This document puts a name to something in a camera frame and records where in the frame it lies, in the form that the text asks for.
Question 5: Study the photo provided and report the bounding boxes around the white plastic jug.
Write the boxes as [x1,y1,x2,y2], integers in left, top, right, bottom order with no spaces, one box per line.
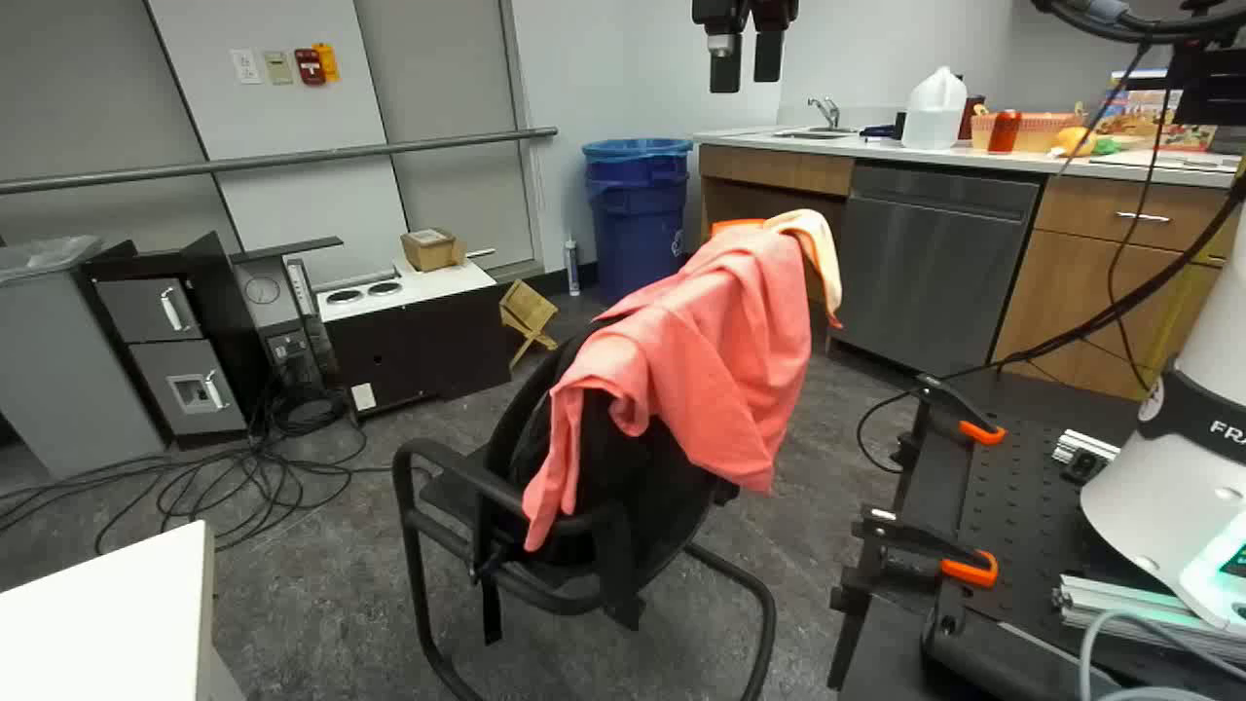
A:
[900,63,971,152]

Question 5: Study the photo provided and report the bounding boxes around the grey wall rail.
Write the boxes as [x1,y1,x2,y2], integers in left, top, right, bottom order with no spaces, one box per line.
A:
[0,124,561,203]

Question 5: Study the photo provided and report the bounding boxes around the silver metal bracket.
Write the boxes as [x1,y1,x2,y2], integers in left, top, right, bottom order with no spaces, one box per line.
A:
[1046,425,1124,483]

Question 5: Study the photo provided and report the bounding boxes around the wooden counter cabinet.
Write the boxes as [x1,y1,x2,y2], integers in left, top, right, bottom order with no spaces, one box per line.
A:
[697,124,1242,404]

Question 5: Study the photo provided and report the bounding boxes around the stainless steel dishwasher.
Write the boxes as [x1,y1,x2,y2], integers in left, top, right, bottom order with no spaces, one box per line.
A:
[832,161,1046,382]

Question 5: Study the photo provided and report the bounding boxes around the red yellow fire alarm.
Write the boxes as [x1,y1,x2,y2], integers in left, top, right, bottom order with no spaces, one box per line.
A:
[292,38,344,91]

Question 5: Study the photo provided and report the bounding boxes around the chrome sink faucet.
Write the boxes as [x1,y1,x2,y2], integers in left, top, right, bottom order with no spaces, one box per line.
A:
[804,92,849,135]

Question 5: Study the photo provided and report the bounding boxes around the black mesh office chair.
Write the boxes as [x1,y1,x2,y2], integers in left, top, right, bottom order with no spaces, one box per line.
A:
[388,239,782,701]

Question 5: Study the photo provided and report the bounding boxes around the red bottle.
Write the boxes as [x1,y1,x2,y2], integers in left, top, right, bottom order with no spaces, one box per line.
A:
[985,104,1023,157]

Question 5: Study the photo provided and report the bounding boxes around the cream orange towel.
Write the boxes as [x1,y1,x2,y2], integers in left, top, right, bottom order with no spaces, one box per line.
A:
[708,208,849,327]

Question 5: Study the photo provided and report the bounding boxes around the grey bin cabinet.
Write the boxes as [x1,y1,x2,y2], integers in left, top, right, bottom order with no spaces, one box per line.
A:
[0,231,168,483]

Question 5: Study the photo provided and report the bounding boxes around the blue trash bin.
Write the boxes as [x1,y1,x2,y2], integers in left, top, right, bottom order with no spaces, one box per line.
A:
[579,135,697,301]

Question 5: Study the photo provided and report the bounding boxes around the small cardboard box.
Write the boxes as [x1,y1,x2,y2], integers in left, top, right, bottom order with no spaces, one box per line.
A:
[401,226,469,273]

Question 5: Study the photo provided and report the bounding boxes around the black perforated breadboard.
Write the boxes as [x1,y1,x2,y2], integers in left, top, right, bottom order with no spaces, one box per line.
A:
[892,368,1246,701]

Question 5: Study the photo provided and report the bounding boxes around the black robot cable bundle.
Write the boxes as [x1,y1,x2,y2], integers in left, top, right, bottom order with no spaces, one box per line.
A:
[849,0,1246,481]

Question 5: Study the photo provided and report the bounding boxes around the white hose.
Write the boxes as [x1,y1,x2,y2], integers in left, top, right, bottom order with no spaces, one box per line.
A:
[1071,605,1218,701]

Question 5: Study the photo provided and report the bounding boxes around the white table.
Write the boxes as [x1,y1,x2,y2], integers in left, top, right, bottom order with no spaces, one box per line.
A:
[0,518,224,701]

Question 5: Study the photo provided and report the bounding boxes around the black floor cables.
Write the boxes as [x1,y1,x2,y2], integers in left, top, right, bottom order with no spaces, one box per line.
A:
[0,412,392,558]

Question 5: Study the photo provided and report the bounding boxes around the black drawer cabinet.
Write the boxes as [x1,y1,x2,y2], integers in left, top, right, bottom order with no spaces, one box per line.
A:
[81,231,263,447]

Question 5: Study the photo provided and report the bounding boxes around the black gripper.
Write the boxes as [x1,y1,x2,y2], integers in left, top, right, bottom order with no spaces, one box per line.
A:
[688,0,804,98]

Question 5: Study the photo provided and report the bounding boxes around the yellow toy fruit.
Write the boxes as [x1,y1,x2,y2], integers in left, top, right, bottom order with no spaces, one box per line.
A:
[1050,124,1101,161]

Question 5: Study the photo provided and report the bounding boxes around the black toy stove white top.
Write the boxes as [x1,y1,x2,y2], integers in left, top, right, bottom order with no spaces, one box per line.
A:
[313,257,513,417]

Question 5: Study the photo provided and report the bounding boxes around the salmon pink shirt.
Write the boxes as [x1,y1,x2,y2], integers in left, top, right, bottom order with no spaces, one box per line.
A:
[520,221,818,558]

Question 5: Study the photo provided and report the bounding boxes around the black clamp orange handle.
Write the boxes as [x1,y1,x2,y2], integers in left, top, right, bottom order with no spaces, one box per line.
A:
[892,370,1011,474]
[826,503,1004,695]

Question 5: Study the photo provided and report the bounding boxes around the colourful printed box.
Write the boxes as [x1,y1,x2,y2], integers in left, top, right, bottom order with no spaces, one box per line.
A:
[1101,72,1218,157]

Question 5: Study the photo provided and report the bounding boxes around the orange plastic container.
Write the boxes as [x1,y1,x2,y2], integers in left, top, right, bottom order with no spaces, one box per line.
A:
[1017,111,1084,157]

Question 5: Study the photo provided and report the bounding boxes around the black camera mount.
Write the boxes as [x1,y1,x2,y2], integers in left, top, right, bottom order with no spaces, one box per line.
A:
[1166,35,1246,130]

